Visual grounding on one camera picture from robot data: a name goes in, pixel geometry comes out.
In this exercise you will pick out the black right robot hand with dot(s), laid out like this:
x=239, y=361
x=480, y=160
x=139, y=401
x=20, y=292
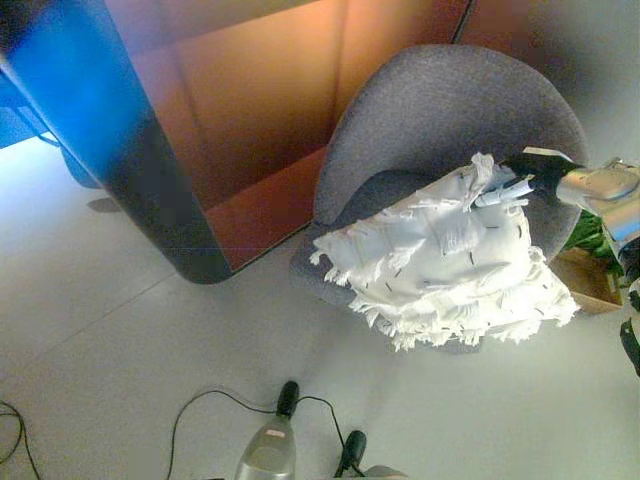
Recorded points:
x=542, y=172

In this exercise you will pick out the white fringed pillow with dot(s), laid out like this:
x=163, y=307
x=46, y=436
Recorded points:
x=450, y=270

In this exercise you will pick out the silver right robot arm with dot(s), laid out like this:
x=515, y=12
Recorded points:
x=607, y=192

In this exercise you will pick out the green leafy potted plant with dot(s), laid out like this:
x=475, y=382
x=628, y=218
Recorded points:
x=595, y=240

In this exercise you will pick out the wooden planter box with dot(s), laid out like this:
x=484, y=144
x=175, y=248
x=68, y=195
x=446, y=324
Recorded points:
x=592, y=285

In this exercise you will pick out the grey fabric tub armchair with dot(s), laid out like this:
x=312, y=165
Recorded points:
x=440, y=100

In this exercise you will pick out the black right robot foot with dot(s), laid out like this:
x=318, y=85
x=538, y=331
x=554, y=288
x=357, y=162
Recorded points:
x=355, y=446

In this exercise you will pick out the black robot foot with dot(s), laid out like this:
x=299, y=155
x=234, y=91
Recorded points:
x=288, y=399
x=355, y=446

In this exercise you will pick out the silver right robot leg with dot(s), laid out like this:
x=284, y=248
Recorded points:
x=382, y=472

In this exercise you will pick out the black left robot foot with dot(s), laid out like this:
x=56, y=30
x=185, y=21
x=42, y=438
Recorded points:
x=288, y=399

